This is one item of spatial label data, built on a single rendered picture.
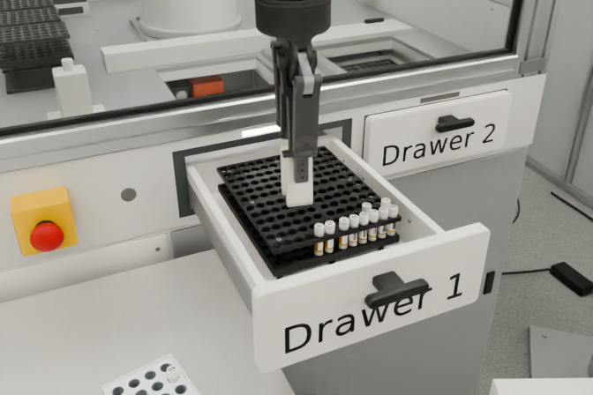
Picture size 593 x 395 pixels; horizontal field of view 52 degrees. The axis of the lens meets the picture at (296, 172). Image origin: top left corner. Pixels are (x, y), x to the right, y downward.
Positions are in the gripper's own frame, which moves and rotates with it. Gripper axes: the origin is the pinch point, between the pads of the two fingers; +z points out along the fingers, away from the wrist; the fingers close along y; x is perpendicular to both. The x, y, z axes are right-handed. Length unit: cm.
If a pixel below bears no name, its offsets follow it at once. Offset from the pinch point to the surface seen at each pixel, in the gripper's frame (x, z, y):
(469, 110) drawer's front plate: -37.1, 8.5, 28.9
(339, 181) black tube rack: -8.8, 9.1, 12.2
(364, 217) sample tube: -8.7, 8.1, 1.1
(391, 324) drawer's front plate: -8.9, 16.5, -9.2
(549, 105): -144, 69, 152
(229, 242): 8.0, 9.9, 2.3
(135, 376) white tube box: 20.6, 19.3, -7.3
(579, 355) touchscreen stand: -91, 96, 45
